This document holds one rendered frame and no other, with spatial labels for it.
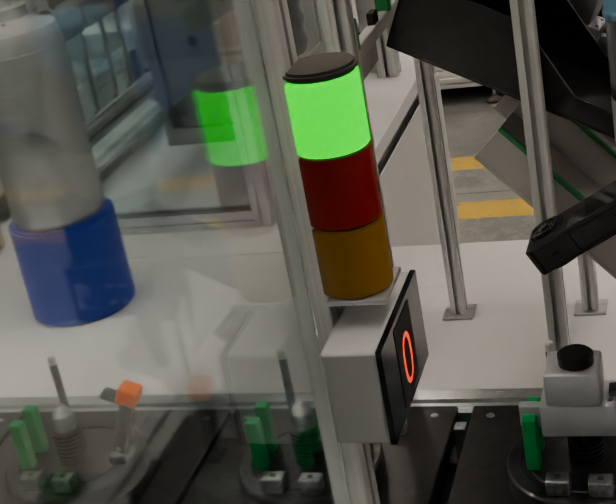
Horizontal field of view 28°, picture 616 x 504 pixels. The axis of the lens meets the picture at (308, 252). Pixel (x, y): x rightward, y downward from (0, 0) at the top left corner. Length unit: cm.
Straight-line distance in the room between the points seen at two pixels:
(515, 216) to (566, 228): 314
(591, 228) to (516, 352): 59
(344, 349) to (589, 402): 31
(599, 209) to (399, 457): 34
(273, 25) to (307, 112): 6
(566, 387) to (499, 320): 58
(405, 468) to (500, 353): 42
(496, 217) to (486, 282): 240
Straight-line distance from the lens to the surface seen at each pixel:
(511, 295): 170
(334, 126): 79
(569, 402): 107
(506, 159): 125
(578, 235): 99
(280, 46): 79
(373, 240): 82
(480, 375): 152
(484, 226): 409
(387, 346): 82
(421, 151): 271
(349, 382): 82
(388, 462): 119
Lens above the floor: 162
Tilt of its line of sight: 23 degrees down
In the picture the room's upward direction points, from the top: 11 degrees counter-clockwise
